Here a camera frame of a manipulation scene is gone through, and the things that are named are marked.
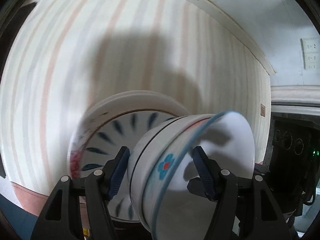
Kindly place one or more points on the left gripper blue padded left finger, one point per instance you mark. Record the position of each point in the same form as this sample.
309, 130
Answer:
117, 171

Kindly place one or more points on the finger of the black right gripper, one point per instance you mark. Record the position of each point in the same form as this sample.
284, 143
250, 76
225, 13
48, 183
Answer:
195, 187

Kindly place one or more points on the pink floral white plate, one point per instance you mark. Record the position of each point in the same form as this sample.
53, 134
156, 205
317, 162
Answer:
90, 150

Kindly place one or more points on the white plate grey flower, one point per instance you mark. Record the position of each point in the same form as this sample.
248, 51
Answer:
135, 100

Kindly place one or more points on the white bowl dark rim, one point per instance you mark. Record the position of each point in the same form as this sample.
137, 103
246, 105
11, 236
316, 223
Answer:
148, 150

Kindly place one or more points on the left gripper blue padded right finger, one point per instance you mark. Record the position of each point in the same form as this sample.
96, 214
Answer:
203, 166

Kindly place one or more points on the white bowl red pattern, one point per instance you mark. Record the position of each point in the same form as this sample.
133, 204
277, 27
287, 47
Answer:
159, 172

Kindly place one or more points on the striped cat counter mat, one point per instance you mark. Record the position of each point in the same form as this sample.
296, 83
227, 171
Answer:
70, 54

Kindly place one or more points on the white wall socket strip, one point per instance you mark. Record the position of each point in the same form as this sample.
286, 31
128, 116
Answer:
310, 50

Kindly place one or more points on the black induction cooktop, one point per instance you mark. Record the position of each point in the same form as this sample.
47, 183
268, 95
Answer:
12, 30

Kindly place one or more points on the brown mat label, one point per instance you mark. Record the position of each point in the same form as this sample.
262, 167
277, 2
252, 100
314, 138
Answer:
262, 110

